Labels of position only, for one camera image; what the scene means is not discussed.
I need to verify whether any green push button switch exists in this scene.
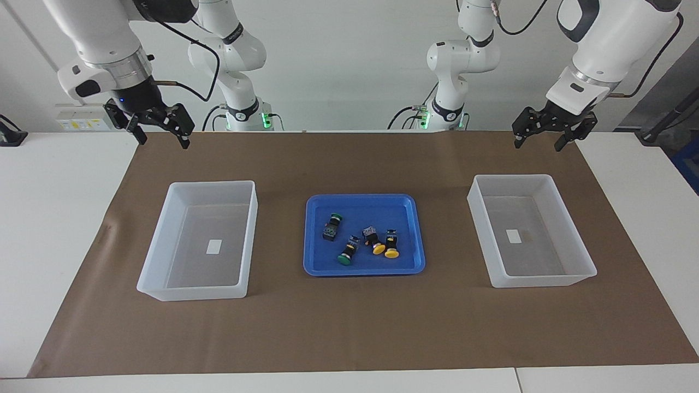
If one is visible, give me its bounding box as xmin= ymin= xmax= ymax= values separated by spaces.
xmin=337 ymin=235 xmax=361 ymax=266
xmin=322 ymin=213 xmax=343 ymax=242

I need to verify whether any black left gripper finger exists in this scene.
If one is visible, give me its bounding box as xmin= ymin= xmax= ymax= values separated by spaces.
xmin=512 ymin=108 xmax=541 ymax=149
xmin=554 ymin=113 xmax=597 ymax=152

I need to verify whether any black clamp base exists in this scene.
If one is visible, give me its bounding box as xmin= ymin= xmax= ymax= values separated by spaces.
xmin=0 ymin=115 xmax=28 ymax=147

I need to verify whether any blue plastic tray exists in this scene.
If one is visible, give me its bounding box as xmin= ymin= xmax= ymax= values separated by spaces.
xmin=303 ymin=194 xmax=426 ymax=277

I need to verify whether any white wall socket box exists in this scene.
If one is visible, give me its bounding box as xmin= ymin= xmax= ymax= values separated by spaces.
xmin=55 ymin=104 xmax=112 ymax=132

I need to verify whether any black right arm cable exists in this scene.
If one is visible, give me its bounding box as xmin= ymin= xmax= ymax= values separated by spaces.
xmin=145 ymin=16 xmax=222 ymax=103

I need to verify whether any blue crate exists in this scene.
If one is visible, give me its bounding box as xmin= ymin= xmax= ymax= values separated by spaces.
xmin=671 ymin=139 xmax=699 ymax=194

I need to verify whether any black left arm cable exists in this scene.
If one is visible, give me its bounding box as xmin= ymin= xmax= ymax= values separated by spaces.
xmin=609 ymin=12 xmax=684 ymax=99

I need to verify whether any brown paper table mat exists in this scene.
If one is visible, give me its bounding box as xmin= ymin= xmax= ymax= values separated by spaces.
xmin=27 ymin=131 xmax=699 ymax=378

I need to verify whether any translucent white plastic box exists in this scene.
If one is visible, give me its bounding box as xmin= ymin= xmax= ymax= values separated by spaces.
xmin=137 ymin=181 xmax=258 ymax=301
xmin=467 ymin=174 xmax=597 ymax=288

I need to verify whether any black stand pole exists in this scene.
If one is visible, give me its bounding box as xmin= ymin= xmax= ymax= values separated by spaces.
xmin=636 ymin=90 xmax=699 ymax=144

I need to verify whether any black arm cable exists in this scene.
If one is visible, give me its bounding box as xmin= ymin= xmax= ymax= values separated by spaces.
xmin=609 ymin=12 xmax=684 ymax=99
xmin=145 ymin=16 xmax=222 ymax=103

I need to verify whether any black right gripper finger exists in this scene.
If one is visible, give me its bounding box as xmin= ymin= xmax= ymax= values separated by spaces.
xmin=164 ymin=104 xmax=196 ymax=150
xmin=105 ymin=103 xmax=147 ymax=145

